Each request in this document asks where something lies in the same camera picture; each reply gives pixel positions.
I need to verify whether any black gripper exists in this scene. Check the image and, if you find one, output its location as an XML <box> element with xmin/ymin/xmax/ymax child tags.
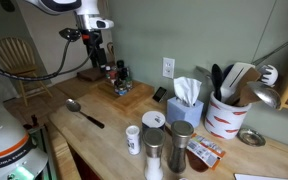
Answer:
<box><xmin>81</xmin><ymin>30</ymin><xmax>107</xmax><ymax>70</ymax></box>

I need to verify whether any black cap pepper bottle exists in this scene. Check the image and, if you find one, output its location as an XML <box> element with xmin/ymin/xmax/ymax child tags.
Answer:
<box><xmin>116</xmin><ymin>60</ymin><xmax>125</xmax><ymax>79</ymax></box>

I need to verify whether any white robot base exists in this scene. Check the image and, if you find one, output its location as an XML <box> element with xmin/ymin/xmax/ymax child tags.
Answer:
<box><xmin>0</xmin><ymin>73</ymin><xmax>49</xmax><ymax>180</ymax></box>

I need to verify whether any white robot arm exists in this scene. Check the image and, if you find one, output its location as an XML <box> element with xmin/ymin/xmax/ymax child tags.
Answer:
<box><xmin>25</xmin><ymin>0</ymin><xmax>114</xmax><ymax>67</ymax></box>

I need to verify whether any wooden spice tray box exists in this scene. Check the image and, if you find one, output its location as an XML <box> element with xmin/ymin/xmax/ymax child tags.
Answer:
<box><xmin>95</xmin><ymin>81</ymin><xmax>154</xmax><ymax>113</ymax></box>

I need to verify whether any blue tissue box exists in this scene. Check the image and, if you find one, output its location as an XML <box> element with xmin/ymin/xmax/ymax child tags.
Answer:
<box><xmin>166</xmin><ymin>77</ymin><xmax>204</xmax><ymax>128</ymax></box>

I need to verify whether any dark wooden block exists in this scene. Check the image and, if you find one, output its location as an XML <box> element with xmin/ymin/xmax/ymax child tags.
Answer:
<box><xmin>77</xmin><ymin>68</ymin><xmax>105</xmax><ymax>81</ymax></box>

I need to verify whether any spice jars cluster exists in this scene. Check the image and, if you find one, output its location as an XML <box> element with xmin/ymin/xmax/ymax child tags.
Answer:
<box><xmin>105</xmin><ymin>66</ymin><xmax>133</xmax><ymax>96</ymax></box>

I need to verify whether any wooden chair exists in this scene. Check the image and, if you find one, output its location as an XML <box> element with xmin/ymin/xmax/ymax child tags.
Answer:
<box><xmin>0</xmin><ymin>36</ymin><xmax>53</xmax><ymax>107</ymax></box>

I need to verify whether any small black digital clock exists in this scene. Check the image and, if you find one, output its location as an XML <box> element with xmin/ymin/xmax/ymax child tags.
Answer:
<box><xmin>153</xmin><ymin>87</ymin><xmax>167</xmax><ymax>102</ymax></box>

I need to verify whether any navy white salt canister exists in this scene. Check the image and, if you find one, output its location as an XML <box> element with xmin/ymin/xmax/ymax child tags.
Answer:
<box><xmin>142</xmin><ymin>111</ymin><xmax>166</xmax><ymax>131</ymax></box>

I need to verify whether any small white spice shaker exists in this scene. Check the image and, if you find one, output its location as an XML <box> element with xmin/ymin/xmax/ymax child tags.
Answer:
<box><xmin>125</xmin><ymin>125</ymin><xmax>141</xmax><ymax>155</ymax></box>

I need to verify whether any salt grinder steel top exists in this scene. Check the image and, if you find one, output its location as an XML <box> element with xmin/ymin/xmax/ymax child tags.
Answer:
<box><xmin>143</xmin><ymin>128</ymin><xmax>165</xmax><ymax>180</ymax></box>

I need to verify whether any pepper grinder steel top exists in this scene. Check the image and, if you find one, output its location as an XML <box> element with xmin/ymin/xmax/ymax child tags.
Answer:
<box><xmin>168</xmin><ymin>120</ymin><xmax>194</xmax><ymax>173</ymax></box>

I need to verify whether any black plastic spatula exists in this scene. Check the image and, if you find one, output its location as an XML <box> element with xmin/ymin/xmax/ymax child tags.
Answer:
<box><xmin>212</xmin><ymin>64</ymin><xmax>223</xmax><ymax>101</ymax></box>

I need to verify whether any white flat spatula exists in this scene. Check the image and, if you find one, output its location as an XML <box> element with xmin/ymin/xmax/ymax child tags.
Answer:
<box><xmin>220</xmin><ymin>62</ymin><xmax>254</xmax><ymax>102</ymax></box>

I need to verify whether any white crock orange pattern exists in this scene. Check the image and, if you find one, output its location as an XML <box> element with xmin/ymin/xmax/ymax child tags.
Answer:
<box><xmin>204</xmin><ymin>93</ymin><xmax>252</xmax><ymax>139</ymax></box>

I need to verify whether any orange white packet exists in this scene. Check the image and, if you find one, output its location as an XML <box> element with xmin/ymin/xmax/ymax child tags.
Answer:
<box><xmin>187</xmin><ymin>133</ymin><xmax>226</xmax><ymax>170</ymax></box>

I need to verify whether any wooden spatula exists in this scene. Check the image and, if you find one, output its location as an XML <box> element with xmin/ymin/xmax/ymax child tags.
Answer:
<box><xmin>225</xmin><ymin>68</ymin><xmax>261</xmax><ymax>107</ymax></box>

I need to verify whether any white black slotted spoon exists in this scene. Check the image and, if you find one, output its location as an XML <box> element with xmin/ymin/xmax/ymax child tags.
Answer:
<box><xmin>259</xmin><ymin>65</ymin><xmax>278</xmax><ymax>86</ymax></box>

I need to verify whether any metal ladle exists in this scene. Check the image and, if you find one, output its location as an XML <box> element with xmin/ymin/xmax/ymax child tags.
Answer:
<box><xmin>247</xmin><ymin>81</ymin><xmax>281</xmax><ymax>109</ymax></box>

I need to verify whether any small metal dish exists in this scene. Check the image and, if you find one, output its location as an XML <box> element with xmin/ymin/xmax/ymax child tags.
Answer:
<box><xmin>237</xmin><ymin>128</ymin><xmax>266</xmax><ymax>147</ymax></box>

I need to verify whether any white paper sheet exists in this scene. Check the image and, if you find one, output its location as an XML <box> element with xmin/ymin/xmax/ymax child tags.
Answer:
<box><xmin>234</xmin><ymin>173</ymin><xmax>288</xmax><ymax>180</ymax></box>

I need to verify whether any metal spoon black handle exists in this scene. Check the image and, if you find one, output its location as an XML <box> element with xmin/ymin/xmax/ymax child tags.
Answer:
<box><xmin>65</xmin><ymin>99</ymin><xmax>105</xmax><ymax>129</ymax></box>

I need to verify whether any white wall outlet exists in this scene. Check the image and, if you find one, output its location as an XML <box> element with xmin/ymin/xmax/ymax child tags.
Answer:
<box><xmin>163</xmin><ymin>57</ymin><xmax>175</xmax><ymax>79</ymax></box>

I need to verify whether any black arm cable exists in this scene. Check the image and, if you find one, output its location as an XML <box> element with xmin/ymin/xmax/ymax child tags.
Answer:
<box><xmin>0</xmin><ymin>27</ymin><xmax>102</xmax><ymax>82</ymax></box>

